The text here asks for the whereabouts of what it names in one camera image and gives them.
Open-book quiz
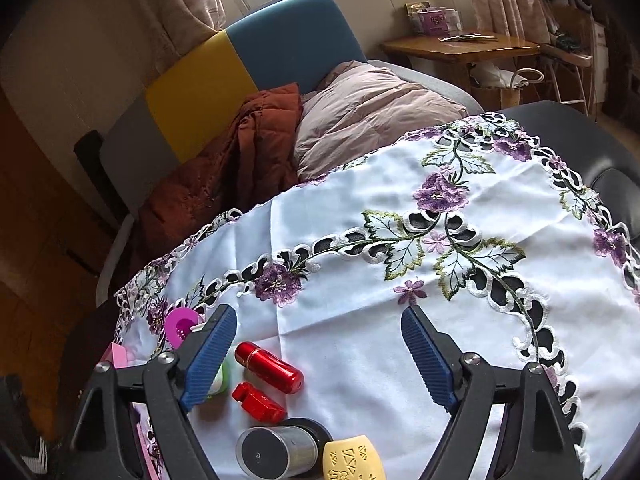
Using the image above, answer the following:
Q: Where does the rust brown quilted jacket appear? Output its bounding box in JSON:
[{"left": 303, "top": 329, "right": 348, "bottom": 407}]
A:
[{"left": 139, "top": 82, "right": 303, "bottom": 258}]

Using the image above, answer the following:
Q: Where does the red plastic block toy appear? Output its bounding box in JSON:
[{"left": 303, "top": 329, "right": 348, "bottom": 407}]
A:
[{"left": 231, "top": 382, "right": 288, "bottom": 425}]

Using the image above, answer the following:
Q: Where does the grey yellow blue sofa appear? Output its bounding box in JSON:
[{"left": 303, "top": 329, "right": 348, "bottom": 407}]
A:
[{"left": 97, "top": 0, "right": 482, "bottom": 301}]

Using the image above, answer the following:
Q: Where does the white floral embroidered tablecloth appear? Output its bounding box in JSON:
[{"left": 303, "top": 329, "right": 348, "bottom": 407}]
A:
[{"left": 115, "top": 113, "right": 639, "bottom": 479}]

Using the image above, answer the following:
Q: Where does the beige patterned curtain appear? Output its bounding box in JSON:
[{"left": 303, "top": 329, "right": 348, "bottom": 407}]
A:
[{"left": 117, "top": 0, "right": 229, "bottom": 61}]

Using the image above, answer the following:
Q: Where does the black rolled mat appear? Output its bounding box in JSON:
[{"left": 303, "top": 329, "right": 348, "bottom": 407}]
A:
[{"left": 74, "top": 130, "right": 129, "bottom": 224}]

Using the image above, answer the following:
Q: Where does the silver black cylinder container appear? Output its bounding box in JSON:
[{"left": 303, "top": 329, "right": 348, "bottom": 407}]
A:
[{"left": 235, "top": 417, "right": 333, "bottom": 479}]

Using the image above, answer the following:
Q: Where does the wooden side table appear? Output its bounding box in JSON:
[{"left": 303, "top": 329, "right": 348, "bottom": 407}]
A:
[{"left": 380, "top": 32, "right": 544, "bottom": 110}]

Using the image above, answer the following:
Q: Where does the magenta plastic cup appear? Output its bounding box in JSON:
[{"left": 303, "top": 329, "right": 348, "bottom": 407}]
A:
[{"left": 164, "top": 308, "right": 204, "bottom": 349}]

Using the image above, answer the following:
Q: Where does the yellow patterned oval soap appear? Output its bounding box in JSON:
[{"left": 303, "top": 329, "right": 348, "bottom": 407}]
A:
[{"left": 322, "top": 434, "right": 386, "bottom": 480}]

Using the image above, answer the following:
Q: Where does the pink shallow cardboard box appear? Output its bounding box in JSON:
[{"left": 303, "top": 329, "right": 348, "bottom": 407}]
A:
[{"left": 101, "top": 342, "right": 158, "bottom": 480}]

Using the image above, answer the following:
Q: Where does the white green square dispenser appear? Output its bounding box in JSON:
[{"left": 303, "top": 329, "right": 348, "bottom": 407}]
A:
[{"left": 206, "top": 359, "right": 229, "bottom": 400}]

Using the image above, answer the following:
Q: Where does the red metallic lipstick tube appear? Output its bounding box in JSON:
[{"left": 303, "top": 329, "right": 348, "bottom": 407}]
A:
[{"left": 234, "top": 341, "right": 304, "bottom": 394}]

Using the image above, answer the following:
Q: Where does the black leather chair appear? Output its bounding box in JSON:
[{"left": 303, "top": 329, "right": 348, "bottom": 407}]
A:
[{"left": 502, "top": 101, "right": 640, "bottom": 247}]

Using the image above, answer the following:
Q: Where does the pale pink quilted blanket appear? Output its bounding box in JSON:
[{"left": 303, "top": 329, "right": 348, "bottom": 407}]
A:
[{"left": 294, "top": 61, "right": 469, "bottom": 182}]

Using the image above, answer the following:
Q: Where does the purple box on side table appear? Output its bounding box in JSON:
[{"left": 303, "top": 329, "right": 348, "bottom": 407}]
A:
[{"left": 405, "top": 1, "right": 462, "bottom": 37}]

